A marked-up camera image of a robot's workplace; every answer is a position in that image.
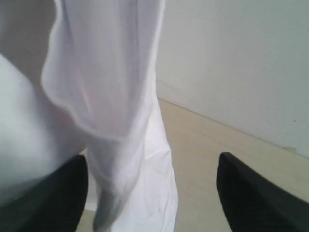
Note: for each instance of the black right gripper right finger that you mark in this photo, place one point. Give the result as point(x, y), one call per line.
point(251, 203)

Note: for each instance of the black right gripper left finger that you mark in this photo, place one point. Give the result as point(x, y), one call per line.
point(56, 204)

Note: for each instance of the white t-shirt with red logo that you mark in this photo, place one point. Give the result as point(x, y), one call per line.
point(77, 77)

